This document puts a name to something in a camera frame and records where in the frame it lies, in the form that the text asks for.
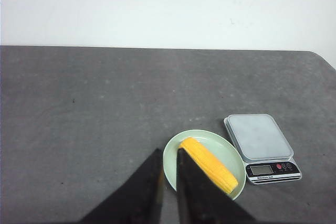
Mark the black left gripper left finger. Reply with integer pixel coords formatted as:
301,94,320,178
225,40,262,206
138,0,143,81
80,148,163,223

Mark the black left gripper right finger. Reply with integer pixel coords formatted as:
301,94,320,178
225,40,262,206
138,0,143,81
176,148,256,223

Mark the yellow corn cob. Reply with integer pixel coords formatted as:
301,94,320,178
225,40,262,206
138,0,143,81
179,137,238,194

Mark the light green plate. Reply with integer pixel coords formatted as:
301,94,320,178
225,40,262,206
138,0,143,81
163,130,246,200

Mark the silver digital kitchen scale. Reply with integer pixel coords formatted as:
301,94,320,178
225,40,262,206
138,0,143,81
224,114,302,185

